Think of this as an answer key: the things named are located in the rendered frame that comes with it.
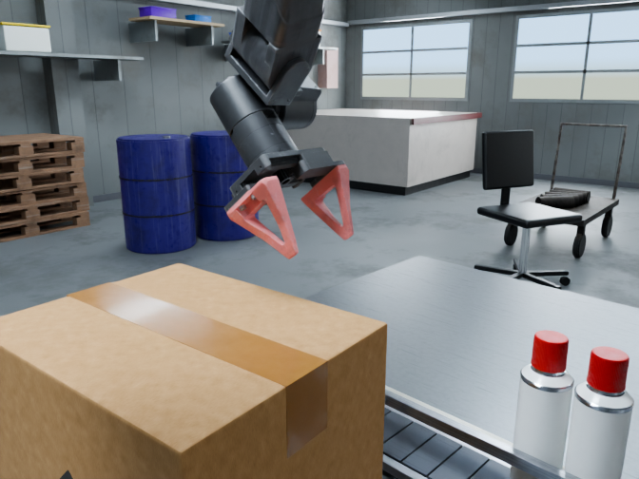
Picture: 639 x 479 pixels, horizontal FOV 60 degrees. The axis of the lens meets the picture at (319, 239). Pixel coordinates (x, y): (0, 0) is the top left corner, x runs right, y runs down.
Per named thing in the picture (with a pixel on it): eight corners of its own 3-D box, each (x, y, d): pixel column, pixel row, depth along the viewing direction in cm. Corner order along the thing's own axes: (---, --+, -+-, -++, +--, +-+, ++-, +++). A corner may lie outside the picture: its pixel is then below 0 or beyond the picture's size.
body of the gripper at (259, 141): (333, 160, 62) (300, 106, 63) (271, 169, 54) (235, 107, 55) (298, 192, 66) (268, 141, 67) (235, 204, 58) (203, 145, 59)
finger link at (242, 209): (344, 230, 57) (300, 153, 58) (300, 243, 51) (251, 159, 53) (304, 260, 61) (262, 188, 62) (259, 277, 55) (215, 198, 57)
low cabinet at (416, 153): (342, 162, 1008) (343, 108, 983) (477, 176, 856) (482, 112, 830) (262, 177, 853) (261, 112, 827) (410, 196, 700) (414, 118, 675)
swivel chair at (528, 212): (581, 282, 392) (600, 132, 364) (556, 313, 340) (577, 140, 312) (488, 265, 429) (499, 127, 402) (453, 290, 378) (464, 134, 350)
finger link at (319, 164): (380, 219, 62) (338, 148, 64) (343, 230, 56) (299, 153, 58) (341, 248, 66) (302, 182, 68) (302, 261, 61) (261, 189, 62)
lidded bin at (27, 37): (36, 54, 567) (32, 28, 560) (54, 52, 544) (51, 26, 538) (-12, 52, 533) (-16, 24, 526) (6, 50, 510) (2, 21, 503)
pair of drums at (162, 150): (110, 246, 481) (99, 135, 456) (219, 220, 575) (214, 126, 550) (165, 262, 436) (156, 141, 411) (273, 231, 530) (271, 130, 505)
